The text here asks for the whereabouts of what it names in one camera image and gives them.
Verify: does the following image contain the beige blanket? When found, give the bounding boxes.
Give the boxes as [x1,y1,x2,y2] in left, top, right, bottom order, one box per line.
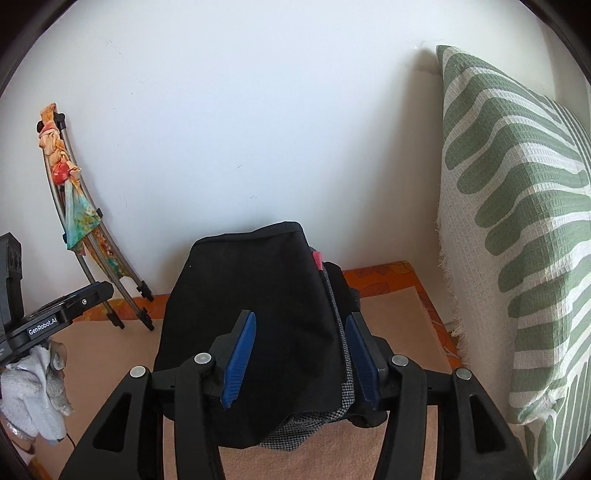
[37,286,532,480]

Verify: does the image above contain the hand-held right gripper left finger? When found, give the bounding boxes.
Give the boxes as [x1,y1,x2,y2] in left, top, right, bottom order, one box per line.
[58,310,257,480]

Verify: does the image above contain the folded metal tripod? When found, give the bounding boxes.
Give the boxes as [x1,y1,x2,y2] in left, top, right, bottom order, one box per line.
[36,111,155,330]

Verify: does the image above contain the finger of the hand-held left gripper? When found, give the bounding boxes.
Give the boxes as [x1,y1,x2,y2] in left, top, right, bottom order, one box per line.
[60,281,115,324]

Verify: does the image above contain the colourful patterned scarf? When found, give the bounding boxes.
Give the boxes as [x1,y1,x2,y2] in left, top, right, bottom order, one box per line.
[38,104,125,278]

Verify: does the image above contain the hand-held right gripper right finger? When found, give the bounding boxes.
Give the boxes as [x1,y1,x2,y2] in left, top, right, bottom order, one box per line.
[344,312,539,480]

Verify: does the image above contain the black pants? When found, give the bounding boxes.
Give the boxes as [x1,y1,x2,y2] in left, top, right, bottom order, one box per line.
[152,222,356,448]

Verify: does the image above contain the green striped white pillow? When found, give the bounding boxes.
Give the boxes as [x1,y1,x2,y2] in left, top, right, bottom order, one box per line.
[434,45,591,480]

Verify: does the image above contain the person's left hand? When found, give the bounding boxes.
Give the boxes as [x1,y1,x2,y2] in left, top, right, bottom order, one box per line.
[0,342,74,439]

